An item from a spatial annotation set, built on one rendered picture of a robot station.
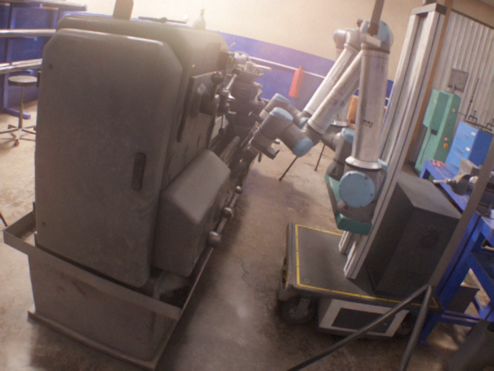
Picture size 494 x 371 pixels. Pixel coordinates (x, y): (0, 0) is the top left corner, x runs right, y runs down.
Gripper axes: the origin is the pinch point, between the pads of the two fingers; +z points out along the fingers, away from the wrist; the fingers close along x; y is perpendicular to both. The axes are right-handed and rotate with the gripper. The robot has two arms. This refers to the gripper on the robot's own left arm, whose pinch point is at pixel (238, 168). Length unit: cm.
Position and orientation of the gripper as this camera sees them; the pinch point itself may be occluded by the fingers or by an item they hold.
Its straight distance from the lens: 170.0
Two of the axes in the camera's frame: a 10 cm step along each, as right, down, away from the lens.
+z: -5.6, 6.7, 4.8
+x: -2.8, 4.0, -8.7
